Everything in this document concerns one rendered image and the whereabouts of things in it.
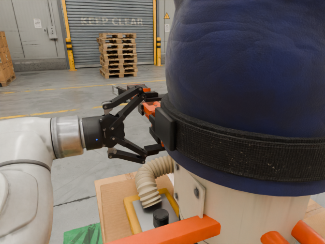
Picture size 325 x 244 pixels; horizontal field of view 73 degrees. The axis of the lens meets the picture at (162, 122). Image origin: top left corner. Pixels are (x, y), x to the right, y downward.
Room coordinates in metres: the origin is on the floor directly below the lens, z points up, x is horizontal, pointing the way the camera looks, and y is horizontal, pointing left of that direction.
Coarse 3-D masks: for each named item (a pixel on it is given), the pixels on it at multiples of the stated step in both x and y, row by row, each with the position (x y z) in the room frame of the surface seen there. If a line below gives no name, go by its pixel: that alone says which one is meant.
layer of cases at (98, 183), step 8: (120, 176) 1.04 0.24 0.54; (128, 176) 1.04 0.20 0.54; (96, 184) 0.97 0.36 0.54; (96, 192) 0.91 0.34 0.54; (312, 200) 0.85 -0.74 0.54; (312, 208) 0.80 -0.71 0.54; (320, 208) 0.80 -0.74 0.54; (304, 216) 0.75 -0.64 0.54; (312, 216) 0.75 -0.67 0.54; (320, 216) 0.75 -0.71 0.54; (312, 224) 0.70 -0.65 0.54; (320, 224) 0.70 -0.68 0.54; (320, 232) 0.66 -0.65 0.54; (104, 240) 0.63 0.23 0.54
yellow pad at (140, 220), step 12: (168, 192) 0.38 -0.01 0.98; (132, 204) 0.35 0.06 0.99; (156, 204) 0.34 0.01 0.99; (168, 204) 0.34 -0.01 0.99; (132, 216) 0.32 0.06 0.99; (144, 216) 0.31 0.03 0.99; (156, 216) 0.29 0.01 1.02; (168, 216) 0.29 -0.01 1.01; (132, 228) 0.29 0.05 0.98; (144, 228) 0.28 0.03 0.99
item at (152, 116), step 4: (152, 112) 0.51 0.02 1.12; (152, 116) 0.50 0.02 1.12; (152, 120) 0.48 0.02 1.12; (152, 124) 0.48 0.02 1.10; (152, 128) 0.50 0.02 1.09; (152, 132) 0.48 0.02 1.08; (152, 136) 0.48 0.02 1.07; (156, 136) 0.46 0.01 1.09; (156, 140) 0.46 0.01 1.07; (160, 140) 0.45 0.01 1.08
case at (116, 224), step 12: (132, 180) 0.48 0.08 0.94; (156, 180) 0.48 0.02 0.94; (168, 180) 0.48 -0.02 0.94; (108, 192) 0.43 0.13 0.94; (120, 192) 0.43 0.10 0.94; (132, 192) 0.43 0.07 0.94; (108, 204) 0.39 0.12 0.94; (120, 204) 0.39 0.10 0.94; (108, 216) 0.36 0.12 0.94; (120, 216) 0.36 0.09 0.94; (108, 228) 0.33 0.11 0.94; (120, 228) 0.33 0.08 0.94; (108, 240) 0.30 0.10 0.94
